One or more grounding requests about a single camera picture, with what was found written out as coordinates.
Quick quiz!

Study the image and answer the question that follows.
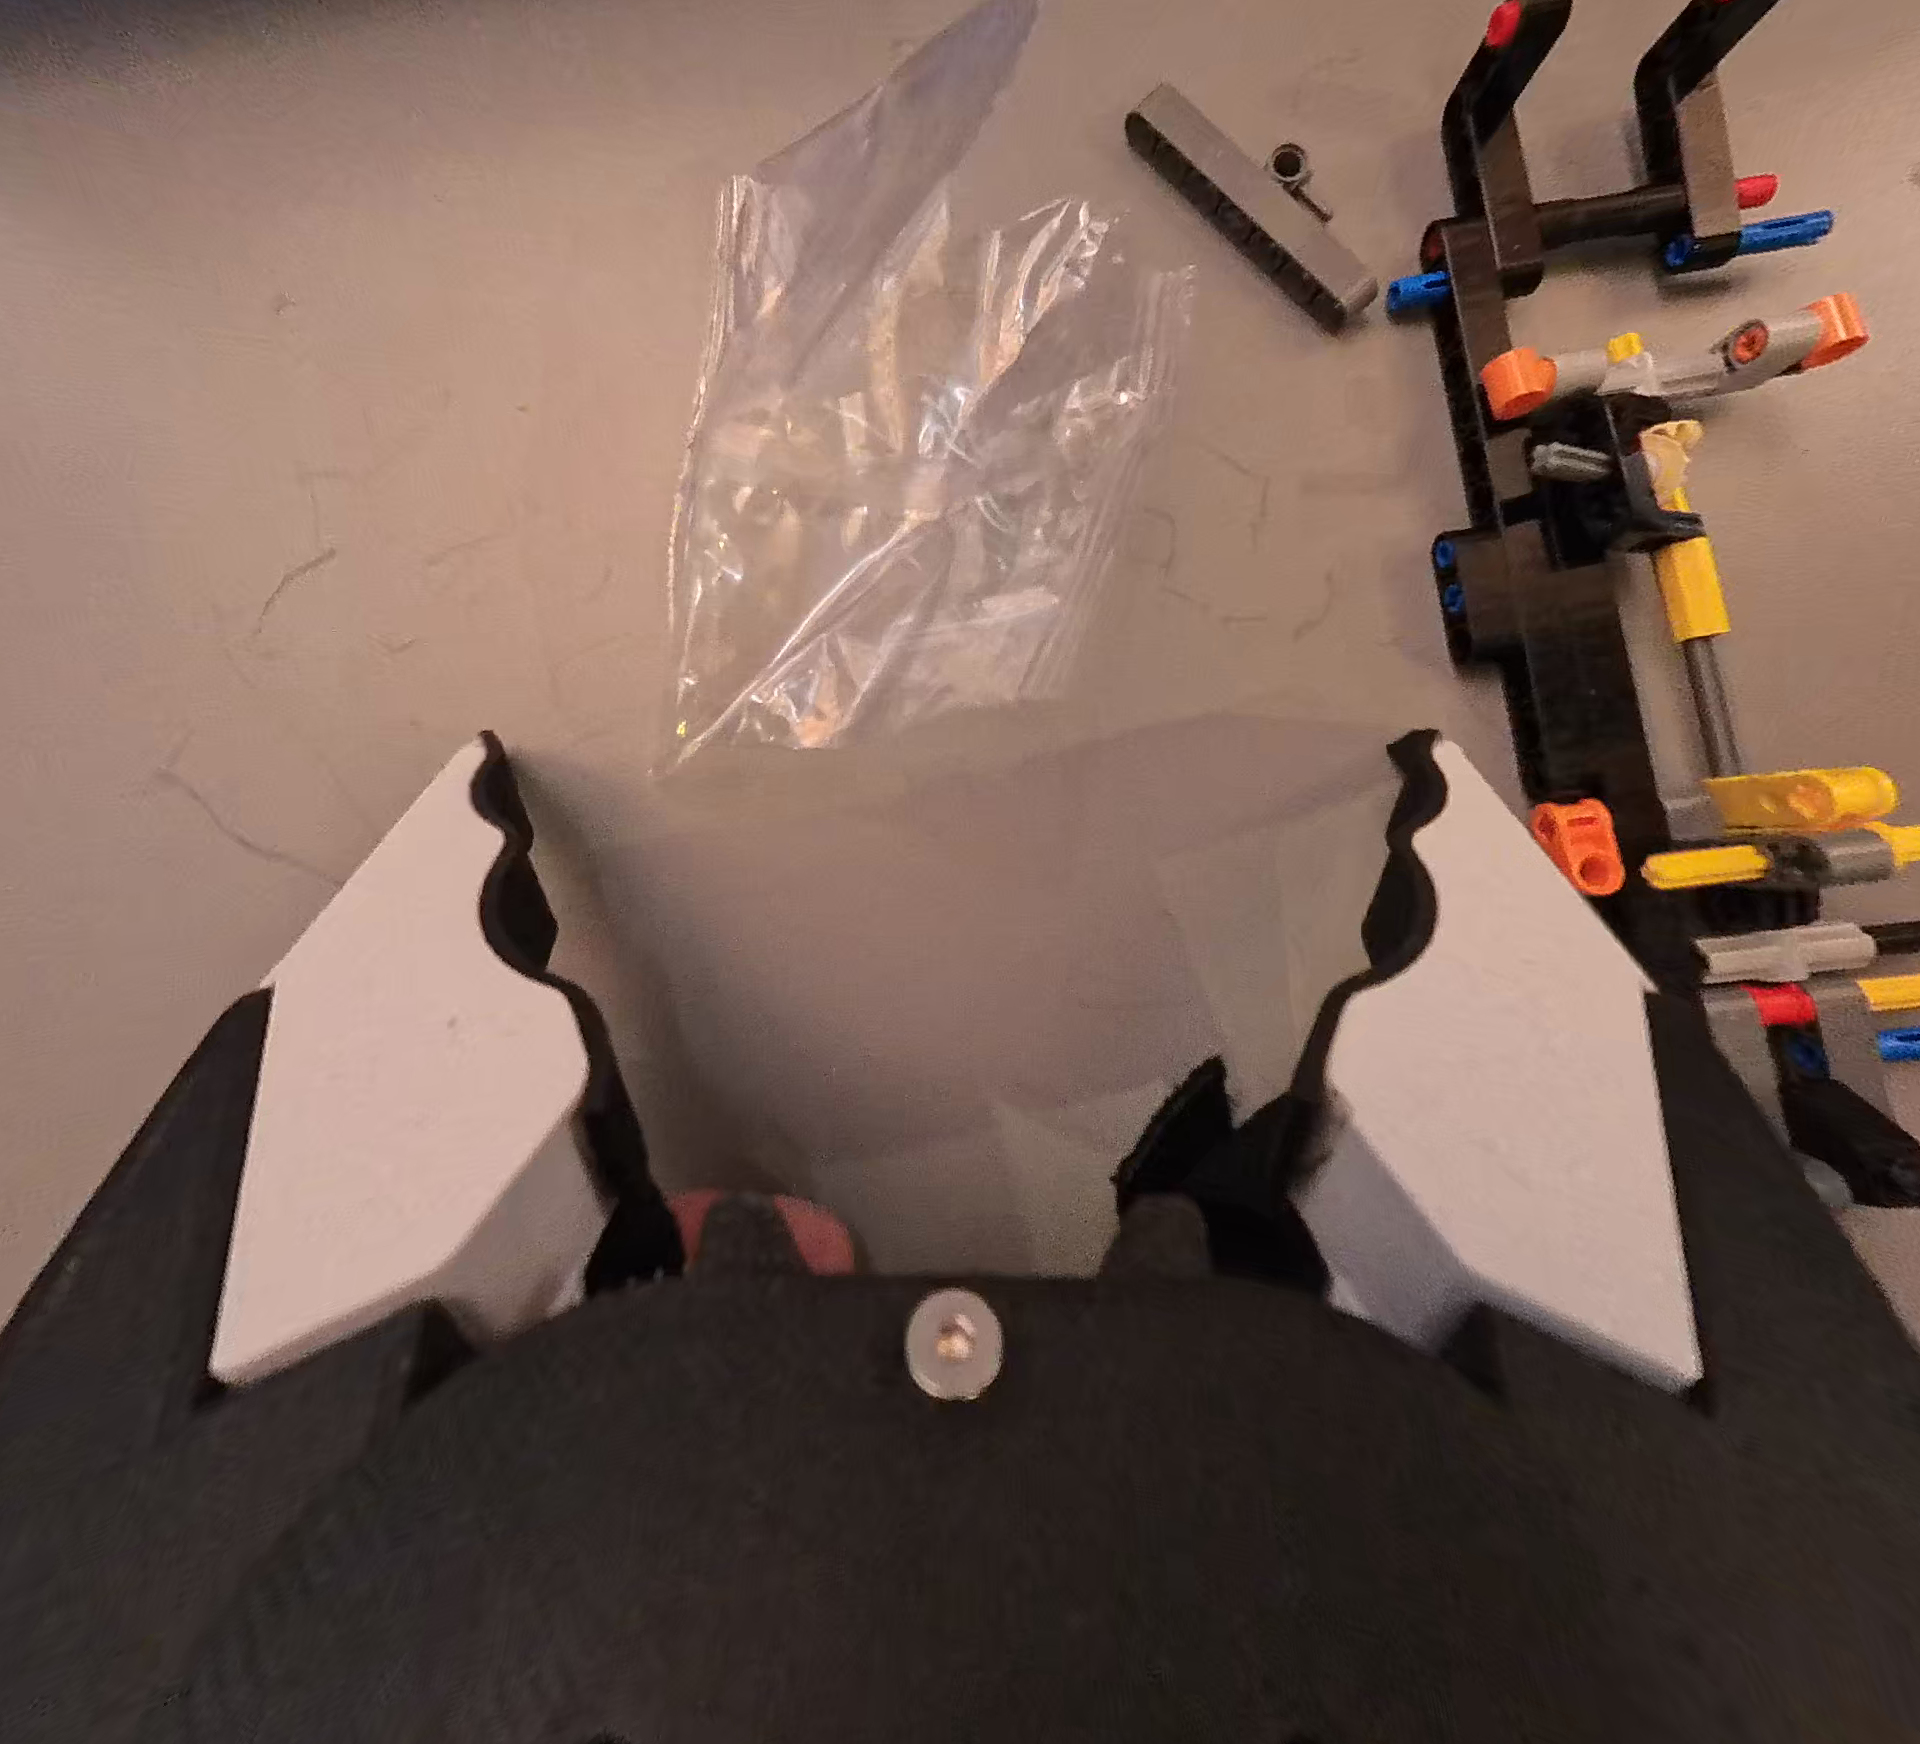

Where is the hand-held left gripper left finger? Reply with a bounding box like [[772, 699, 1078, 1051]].
[[208, 731, 684, 1390]]

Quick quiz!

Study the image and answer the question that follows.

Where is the clear plastic bag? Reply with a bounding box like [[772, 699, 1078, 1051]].
[[655, 0, 1201, 783]]

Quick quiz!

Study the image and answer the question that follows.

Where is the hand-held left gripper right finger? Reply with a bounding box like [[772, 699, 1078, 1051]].
[[1228, 729, 1707, 1397]]

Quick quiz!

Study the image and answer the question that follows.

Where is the dark grey lego beam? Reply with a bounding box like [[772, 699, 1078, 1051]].
[[1125, 81, 1381, 337]]

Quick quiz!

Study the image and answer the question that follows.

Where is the large multicoloured lego assembly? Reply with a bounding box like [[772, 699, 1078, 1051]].
[[1383, 0, 1920, 1214]]

